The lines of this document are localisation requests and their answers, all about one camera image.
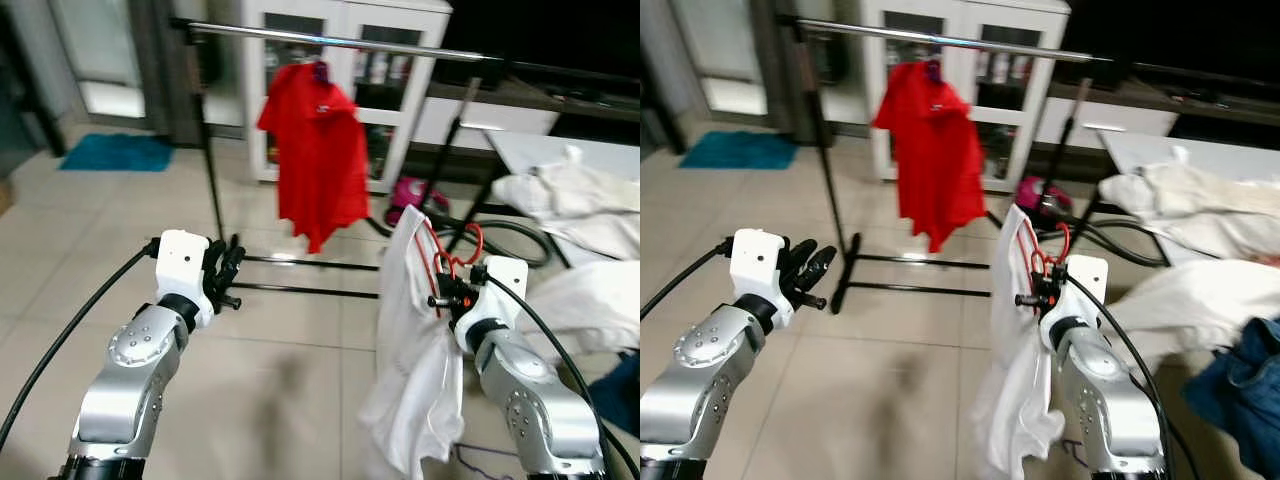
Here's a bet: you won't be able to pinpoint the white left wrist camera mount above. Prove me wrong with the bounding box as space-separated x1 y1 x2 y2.
155 230 213 329
730 228 791 326

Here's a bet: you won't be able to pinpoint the crumpled white garment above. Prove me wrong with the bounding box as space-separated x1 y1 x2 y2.
492 145 641 263
1098 145 1280 269

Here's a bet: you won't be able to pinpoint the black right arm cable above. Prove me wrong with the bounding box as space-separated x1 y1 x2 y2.
485 275 641 480
1070 275 1201 480

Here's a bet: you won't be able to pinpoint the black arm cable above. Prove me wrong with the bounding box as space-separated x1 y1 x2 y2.
1070 275 1201 480
485 275 641 480
0 238 161 451
640 238 736 321

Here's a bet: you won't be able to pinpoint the red polo shirt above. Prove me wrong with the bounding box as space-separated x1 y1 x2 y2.
872 60 986 253
257 62 369 254

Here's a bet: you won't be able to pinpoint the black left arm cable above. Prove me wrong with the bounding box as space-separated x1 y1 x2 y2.
640 238 736 321
0 238 161 451

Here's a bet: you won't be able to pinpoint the blue denim jeans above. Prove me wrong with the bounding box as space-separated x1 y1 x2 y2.
1183 315 1280 456
588 350 641 436

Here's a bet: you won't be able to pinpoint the red plastic hanger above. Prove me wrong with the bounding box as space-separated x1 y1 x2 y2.
418 215 486 321
1015 215 1073 316

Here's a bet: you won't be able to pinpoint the white glass-door cabinet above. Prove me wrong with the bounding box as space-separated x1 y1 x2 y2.
862 0 1071 194
240 0 453 194

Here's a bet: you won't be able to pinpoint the white t-shirt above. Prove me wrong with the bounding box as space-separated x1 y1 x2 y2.
358 205 466 480
975 203 1066 480

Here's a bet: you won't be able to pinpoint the white low TV stand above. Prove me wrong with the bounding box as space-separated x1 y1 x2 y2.
1035 70 1280 141
415 70 641 136

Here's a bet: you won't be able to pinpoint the black television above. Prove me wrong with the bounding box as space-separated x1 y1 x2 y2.
440 0 641 76
1065 0 1280 71

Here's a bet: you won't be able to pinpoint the pink vacuum cleaner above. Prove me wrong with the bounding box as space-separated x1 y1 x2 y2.
387 175 451 226
1015 175 1076 221

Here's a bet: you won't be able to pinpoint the glass sliding door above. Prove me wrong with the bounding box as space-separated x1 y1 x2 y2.
45 0 151 121
690 0 771 116

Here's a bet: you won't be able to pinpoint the teal floor mat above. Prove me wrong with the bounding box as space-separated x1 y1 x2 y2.
680 130 799 171
58 133 176 173

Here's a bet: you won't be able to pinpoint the metal clothes rack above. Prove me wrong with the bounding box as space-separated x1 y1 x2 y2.
778 15 1181 316
172 17 571 301

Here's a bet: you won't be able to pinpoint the grey curtain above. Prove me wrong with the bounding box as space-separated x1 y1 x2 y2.
750 0 831 141
130 0 216 146

